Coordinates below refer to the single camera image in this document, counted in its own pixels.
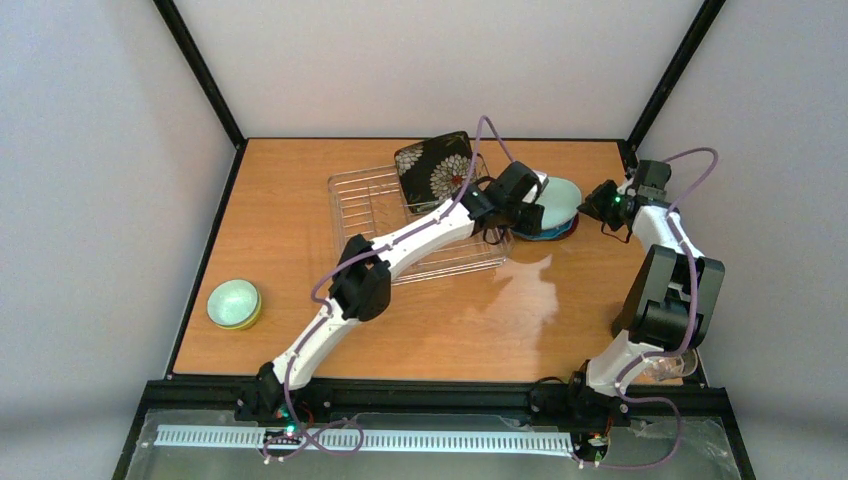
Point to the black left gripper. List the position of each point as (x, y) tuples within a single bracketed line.
[(530, 216)]

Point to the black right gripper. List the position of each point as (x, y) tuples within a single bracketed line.
[(597, 208)]

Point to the light green round plate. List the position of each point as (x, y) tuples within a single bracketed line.
[(561, 198)]

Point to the black floral square plate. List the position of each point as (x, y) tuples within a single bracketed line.
[(431, 170)]

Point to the wire metal dish rack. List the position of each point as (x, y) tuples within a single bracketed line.
[(371, 202)]

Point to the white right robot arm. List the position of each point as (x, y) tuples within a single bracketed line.
[(670, 304)]

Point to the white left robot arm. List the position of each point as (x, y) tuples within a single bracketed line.
[(359, 287)]

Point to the dark red plate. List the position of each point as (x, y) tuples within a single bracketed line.
[(568, 235)]

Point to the dark green cup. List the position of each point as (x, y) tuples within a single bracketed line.
[(622, 322)]

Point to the green yellow small bowl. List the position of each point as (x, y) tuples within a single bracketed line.
[(234, 305)]

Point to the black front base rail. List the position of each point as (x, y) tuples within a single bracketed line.
[(537, 403)]

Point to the black frame post right rear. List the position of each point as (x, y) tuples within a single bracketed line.
[(695, 34)]

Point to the black frame post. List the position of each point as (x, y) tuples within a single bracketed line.
[(695, 34), (190, 51)]

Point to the white slotted cable duct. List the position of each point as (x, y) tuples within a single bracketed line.
[(256, 438)]

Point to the black frame post left rear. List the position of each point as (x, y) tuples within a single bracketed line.
[(190, 51)]

